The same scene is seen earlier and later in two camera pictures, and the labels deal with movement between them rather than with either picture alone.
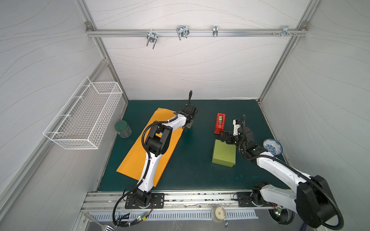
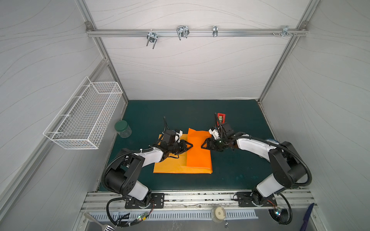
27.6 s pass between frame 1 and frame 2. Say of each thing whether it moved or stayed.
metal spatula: stayed
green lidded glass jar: stayed
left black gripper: moved
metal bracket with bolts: stayed
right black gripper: moved
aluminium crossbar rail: stayed
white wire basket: stayed
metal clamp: stayed
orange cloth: moved
